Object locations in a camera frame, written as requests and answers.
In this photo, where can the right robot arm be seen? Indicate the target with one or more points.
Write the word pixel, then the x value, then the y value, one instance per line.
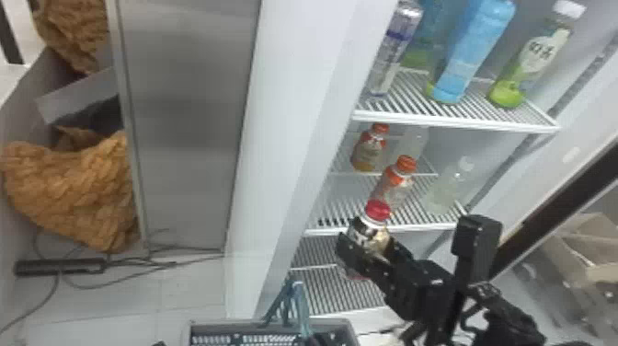
pixel 509 324

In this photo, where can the black power strip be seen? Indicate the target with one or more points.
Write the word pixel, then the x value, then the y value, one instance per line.
pixel 60 266

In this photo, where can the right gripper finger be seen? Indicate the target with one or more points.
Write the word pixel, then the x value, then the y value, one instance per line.
pixel 355 261
pixel 400 252

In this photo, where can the clear bottle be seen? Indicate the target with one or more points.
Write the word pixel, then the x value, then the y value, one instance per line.
pixel 446 191

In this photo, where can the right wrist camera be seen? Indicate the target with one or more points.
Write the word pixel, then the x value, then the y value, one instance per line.
pixel 475 246

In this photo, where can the fridge door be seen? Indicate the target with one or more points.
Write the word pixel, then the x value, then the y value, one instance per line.
pixel 555 207

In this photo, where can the brown woven bag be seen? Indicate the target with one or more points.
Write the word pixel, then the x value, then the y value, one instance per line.
pixel 72 193
pixel 72 31

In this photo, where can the white fridge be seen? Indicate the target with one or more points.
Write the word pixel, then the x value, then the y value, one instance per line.
pixel 289 145

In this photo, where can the silver can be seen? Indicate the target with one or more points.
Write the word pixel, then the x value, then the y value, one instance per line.
pixel 393 48

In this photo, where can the red capped brown bottle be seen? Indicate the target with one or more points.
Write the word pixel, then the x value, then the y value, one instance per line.
pixel 393 186
pixel 371 231
pixel 368 151

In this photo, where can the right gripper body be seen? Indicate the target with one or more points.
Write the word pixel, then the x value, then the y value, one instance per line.
pixel 422 292

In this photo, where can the green bottle with white label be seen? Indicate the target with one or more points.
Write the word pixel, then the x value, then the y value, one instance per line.
pixel 528 60

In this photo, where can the blue bottle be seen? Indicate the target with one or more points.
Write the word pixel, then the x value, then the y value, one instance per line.
pixel 470 48

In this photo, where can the blue basket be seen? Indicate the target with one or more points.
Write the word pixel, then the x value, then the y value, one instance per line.
pixel 270 334

